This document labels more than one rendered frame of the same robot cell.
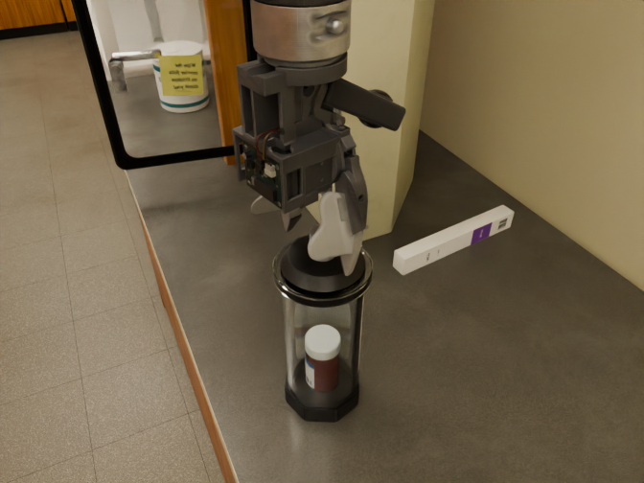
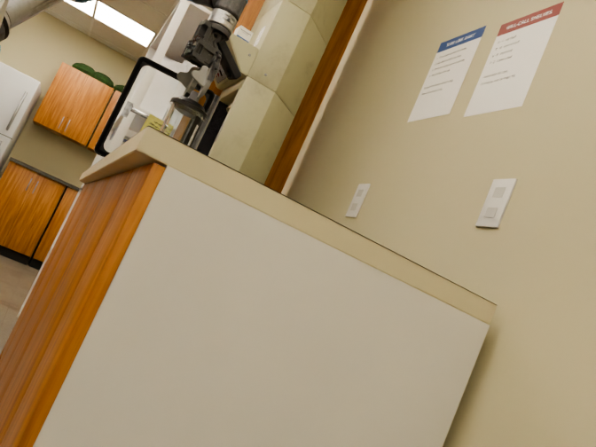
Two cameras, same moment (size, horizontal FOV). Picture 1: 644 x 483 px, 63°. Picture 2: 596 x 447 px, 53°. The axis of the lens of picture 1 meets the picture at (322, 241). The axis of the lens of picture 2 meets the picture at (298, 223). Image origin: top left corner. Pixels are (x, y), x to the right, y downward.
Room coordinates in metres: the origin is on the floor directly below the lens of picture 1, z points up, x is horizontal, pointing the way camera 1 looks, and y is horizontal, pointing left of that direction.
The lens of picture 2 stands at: (-1.16, -0.52, 0.79)
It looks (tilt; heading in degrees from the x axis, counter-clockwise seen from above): 7 degrees up; 4
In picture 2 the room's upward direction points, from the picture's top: 24 degrees clockwise
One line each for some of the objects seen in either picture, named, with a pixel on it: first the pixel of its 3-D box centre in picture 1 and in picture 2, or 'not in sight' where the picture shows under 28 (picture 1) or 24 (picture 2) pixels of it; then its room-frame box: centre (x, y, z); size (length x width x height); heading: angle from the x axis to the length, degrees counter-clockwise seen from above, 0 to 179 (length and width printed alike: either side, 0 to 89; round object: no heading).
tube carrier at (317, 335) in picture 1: (322, 331); (173, 141); (0.43, 0.00, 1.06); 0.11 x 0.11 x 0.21
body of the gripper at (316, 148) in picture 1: (297, 126); (207, 47); (0.41, 0.02, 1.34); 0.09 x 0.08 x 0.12; 131
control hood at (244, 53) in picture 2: not in sight; (225, 63); (0.86, 0.09, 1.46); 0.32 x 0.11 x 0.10; 26
